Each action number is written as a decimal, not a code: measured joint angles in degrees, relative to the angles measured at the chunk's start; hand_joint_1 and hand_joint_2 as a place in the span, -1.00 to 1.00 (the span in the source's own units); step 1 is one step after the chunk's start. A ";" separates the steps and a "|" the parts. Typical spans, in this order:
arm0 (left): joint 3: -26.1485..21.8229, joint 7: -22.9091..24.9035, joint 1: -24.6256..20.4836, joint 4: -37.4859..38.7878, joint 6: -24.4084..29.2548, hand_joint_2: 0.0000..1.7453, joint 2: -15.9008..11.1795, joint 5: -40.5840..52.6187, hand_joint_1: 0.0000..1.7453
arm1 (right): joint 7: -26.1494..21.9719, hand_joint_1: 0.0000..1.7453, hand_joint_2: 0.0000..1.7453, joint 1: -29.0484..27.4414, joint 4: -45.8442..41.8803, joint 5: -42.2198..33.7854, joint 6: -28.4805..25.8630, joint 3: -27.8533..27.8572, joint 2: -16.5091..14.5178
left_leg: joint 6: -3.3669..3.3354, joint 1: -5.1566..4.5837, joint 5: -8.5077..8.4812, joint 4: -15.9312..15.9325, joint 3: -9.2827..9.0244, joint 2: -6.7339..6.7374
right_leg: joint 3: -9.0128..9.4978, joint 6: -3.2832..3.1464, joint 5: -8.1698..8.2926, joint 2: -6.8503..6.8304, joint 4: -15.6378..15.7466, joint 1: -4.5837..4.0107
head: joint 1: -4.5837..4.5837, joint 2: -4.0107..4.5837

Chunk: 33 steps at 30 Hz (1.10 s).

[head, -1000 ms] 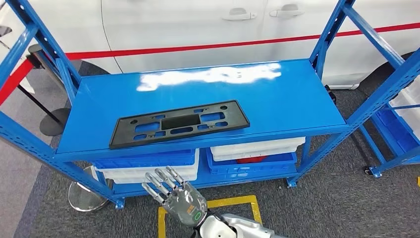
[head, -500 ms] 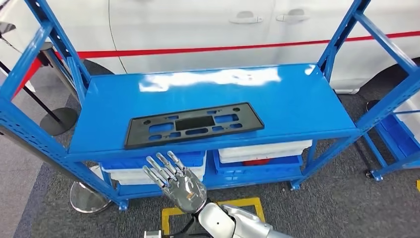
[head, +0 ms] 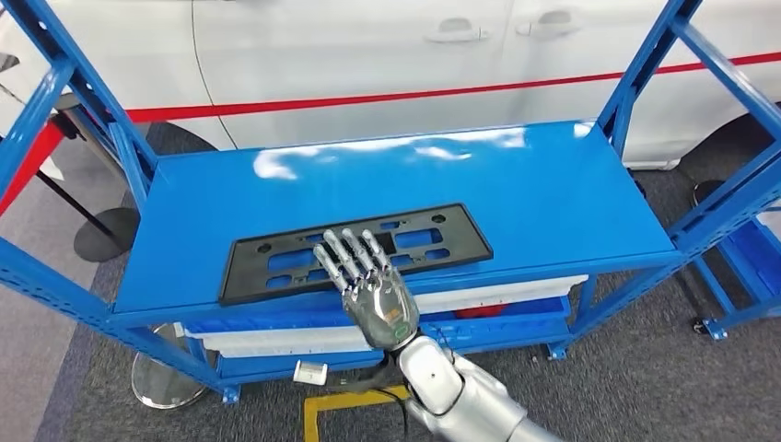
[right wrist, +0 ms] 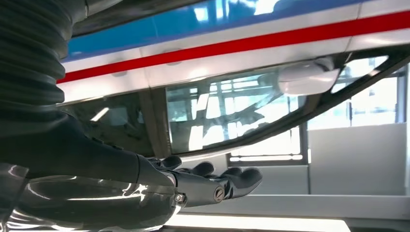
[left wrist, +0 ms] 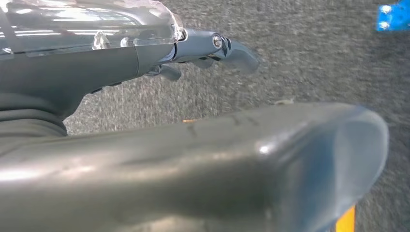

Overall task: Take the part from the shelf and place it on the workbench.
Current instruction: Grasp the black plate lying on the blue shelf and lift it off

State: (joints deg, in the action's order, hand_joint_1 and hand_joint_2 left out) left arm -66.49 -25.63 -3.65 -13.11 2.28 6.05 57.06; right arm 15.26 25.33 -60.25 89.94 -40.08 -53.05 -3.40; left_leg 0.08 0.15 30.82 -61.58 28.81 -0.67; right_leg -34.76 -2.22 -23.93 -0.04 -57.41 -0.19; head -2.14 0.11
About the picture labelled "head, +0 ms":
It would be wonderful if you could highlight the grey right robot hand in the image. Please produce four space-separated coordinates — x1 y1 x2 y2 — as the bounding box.
312 227 422 354

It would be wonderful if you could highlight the black plastic frame part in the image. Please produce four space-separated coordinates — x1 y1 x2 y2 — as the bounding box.
218 203 495 308

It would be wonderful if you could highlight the blue metal shelf rack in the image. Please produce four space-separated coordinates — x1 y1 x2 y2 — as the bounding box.
0 0 781 407

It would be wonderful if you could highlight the blue wheeled shelf rack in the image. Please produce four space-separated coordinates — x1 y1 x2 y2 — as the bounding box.
692 207 781 342

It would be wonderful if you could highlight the red object in bin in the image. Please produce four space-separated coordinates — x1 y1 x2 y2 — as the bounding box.
454 303 507 320

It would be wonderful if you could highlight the blue plastic bin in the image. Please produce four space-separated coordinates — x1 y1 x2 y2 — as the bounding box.
731 219 781 307
421 297 572 344

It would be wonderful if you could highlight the red barrier belt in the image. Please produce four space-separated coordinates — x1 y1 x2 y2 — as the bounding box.
0 122 65 217
124 52 781 124

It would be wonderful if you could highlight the stanchion with chrome base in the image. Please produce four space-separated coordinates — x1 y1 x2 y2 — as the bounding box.
52 91 212 411

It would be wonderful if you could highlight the white car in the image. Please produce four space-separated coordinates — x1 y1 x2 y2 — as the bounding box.
0 0 781 172

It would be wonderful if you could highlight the stanchion with dark base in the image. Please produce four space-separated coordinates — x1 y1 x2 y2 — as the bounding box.
0 53 142 263

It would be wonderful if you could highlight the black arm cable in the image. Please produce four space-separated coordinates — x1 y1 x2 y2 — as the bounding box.
326 354 411 442

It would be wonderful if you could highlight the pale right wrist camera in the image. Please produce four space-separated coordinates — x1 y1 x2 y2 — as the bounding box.
292 361 330 388

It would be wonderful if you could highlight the white car door handle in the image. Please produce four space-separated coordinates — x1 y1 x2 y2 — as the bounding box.
425 17 489 44
515 10 584 38

